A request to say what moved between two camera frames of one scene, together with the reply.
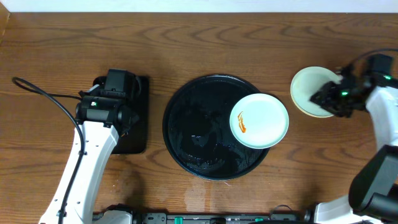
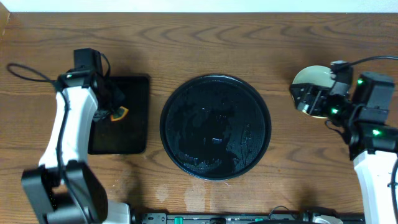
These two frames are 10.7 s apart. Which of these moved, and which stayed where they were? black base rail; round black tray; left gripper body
Moved: left gripper body
Stayed: round black tray; black base rail
